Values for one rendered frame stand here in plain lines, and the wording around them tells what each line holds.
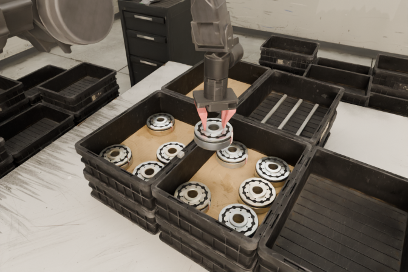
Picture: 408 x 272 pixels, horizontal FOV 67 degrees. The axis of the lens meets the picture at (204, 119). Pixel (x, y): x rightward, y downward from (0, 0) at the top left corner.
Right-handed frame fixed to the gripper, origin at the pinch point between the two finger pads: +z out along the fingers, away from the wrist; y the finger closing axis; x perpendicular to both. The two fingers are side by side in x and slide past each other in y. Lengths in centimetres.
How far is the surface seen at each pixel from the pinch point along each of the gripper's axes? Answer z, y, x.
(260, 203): 18.3, -10.5, 12.2
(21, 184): 35, 63, -26
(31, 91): 63, 97, -155
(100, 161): 12.0, 30.7, -5.6
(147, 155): 21.2, 18.0, -16.7
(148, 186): 12.5, 18.2, 6.0
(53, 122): 64, 74, -111
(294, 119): 20, -39, -26
